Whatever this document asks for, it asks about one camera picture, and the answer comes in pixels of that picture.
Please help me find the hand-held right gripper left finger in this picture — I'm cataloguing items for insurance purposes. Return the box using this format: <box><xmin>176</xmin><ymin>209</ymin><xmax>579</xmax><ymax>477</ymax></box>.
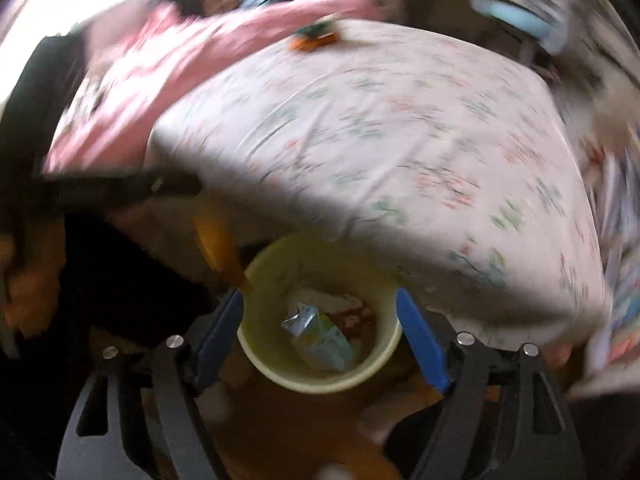
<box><xmin>55</xmin><ymin>287</ymin><xmax>244</xmax><ymax>480</ymax></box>

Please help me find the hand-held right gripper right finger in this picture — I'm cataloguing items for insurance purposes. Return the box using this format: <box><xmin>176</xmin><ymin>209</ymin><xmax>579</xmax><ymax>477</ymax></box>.
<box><xmin>396</xmin><ymin>287</ymin><xmax>586</xmax><ymax>480</ymax></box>

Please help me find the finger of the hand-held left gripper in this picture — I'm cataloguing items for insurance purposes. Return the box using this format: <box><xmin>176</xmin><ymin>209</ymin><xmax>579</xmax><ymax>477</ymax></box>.
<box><xmin>32</xmin><ymin>167</ymin><xmax>203</xmax><ymax>213</ymax></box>

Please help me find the pale yellow waste bin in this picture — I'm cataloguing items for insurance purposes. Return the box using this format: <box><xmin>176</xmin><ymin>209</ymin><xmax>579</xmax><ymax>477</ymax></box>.
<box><xmin>236</xmin><ymin>232</ymin><xmax>403</xmax><ymax>395</ymax></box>

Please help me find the blue juice carton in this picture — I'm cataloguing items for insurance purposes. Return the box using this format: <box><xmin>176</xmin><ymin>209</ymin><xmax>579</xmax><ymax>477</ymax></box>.
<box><xmin>281</xmin><ymin>302</ymin><xmax>357</xmax><ymax>372</ymax></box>

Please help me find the long orange wrapper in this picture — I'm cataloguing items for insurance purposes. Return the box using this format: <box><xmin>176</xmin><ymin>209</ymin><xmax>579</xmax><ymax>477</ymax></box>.
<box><xmin>194</xmin><ymin>207</ymin><xmax>253</xmax><ymax>295</ymax></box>

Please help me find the green snack wrapper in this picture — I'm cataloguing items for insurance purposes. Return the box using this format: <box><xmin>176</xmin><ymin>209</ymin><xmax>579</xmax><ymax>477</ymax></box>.
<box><xmin>295</xmin><ymin>21</ymin><xmax>337</xmax><ymax>40</ymax></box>

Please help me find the dark cloth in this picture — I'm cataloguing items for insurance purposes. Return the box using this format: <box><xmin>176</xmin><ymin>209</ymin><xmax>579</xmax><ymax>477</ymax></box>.
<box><xmin>60</xmin><ymin>210</ymin><xmax>226</xmax><ymax>356</ymax></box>

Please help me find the pink blanket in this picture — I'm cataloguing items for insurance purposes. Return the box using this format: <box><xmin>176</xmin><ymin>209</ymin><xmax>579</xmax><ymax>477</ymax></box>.
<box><xmin>42</xmin><ymin>0</ymin><xmax>386</xmax><ymax>176</ymax></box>

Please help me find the grey and blue desk chair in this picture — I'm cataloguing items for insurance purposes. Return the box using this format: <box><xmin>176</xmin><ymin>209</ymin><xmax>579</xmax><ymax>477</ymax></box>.
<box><xmin>470</xmin><ymin>0</ymin><xmax>576</xmax><ymax>56</ymax></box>

